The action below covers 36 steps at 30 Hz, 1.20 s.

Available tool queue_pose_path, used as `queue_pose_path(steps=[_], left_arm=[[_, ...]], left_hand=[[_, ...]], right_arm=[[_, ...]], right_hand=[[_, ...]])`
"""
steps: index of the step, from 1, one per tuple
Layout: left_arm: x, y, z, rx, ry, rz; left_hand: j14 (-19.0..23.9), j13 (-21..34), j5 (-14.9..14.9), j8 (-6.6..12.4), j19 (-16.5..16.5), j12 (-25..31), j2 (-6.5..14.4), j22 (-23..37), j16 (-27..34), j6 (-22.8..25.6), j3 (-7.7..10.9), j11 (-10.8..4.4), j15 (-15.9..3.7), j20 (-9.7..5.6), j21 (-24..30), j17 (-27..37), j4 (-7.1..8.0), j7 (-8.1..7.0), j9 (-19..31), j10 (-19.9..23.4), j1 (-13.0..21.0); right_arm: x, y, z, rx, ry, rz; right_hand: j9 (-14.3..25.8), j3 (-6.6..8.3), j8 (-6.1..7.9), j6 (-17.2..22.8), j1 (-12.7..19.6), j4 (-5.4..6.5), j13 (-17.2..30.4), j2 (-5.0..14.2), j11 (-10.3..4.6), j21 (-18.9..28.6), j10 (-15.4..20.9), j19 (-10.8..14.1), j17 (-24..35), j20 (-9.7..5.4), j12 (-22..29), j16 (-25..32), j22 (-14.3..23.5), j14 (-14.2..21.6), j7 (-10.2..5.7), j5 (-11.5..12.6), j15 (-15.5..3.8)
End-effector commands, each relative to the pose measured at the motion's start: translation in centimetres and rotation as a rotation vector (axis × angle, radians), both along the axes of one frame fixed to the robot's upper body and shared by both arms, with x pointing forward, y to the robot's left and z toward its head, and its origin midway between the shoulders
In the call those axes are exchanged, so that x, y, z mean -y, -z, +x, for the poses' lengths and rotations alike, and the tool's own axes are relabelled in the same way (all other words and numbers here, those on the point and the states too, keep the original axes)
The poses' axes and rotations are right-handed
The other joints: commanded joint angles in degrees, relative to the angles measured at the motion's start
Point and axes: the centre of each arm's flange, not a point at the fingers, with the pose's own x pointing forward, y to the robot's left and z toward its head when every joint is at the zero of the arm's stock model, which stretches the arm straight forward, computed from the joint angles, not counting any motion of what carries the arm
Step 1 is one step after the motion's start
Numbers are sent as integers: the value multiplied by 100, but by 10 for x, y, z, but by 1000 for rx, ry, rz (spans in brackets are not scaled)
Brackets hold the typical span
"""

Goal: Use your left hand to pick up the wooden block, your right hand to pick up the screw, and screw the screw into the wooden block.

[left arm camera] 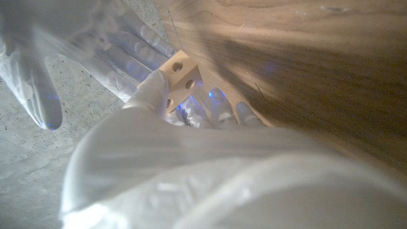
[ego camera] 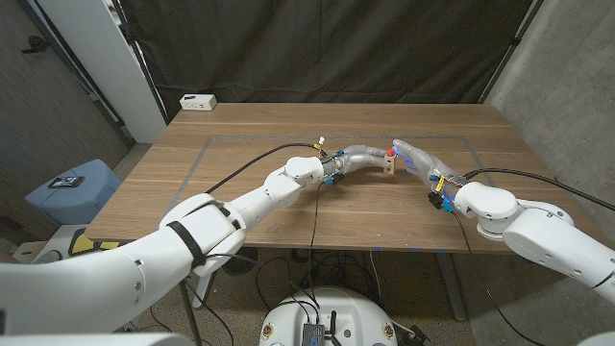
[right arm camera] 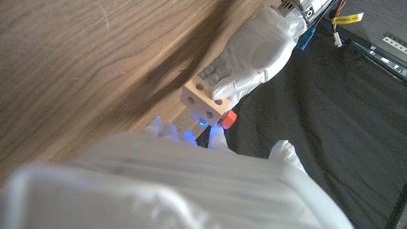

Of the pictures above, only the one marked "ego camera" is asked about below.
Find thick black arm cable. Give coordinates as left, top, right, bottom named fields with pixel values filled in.
left=463, top=167, right=615, bottom=212
left=177, top=142, right=324, bottom=346

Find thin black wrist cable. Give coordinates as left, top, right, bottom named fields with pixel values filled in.
left=287, top=181, right=328, bottom=311
left=451, top=213, right=549, bottom=346

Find grey table leg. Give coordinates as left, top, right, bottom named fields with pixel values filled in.
left=434, top=252, right=468, bottom=322

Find thin black left wrist cable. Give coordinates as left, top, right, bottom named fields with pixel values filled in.
left=287, top=181, right=328, bottom=311

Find black phone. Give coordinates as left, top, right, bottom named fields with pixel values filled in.
left=48, top=175, right=86, bottom=189

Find black backdrop stand pole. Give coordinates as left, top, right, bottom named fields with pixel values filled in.
left=111, top=0, right=170, bottom=125
left=479, top=0, right=547, bottom=105

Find blue stool with phone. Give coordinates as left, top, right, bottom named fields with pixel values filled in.
left=24, top=159, right=122, bottom=227

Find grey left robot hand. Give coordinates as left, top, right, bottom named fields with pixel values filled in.
left=322, top=143, right=391, bottom=185

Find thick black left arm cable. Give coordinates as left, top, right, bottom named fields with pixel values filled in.
left=177, top=142, right=324, bottom=346

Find black floor cable bundle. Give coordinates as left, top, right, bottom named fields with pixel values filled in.
left=254, top=249, right=381, bottom=313

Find white base with yellow mark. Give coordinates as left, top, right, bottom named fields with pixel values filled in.
left=28, top=224, right=121, bottom=265

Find black backdrop curtain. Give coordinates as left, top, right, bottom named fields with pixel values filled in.
left=112, top=0, right=547, bottom=121

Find small grey finned box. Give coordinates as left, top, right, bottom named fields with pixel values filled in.
left=301, top=322, right=327, bottom=346

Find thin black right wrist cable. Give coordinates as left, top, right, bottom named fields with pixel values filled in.
left=451, top=213, right=549, bottom=346

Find white table leg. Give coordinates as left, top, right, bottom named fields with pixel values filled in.
left=191, top=268, right=218, bottom=309

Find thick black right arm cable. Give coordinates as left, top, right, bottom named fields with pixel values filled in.
left=463, top=167, right=615, bottom=212

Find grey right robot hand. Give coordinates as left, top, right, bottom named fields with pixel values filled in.
left=392, top=138, right=475, bottom=198

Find black round floor fan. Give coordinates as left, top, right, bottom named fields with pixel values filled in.
left=225, top=246, right=259, bottom=278

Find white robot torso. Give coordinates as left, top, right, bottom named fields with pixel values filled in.
left=258, top=286, right=399, bottom=346

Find black door handle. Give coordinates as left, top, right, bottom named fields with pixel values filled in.
left=20, top=35, right=51, bottom=55

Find white wall panel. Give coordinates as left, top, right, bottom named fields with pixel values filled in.
left=36, top=0, right=167, bottom=144

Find white power strip box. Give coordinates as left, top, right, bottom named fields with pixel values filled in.
left=179, top=93, right=218, bottom=112

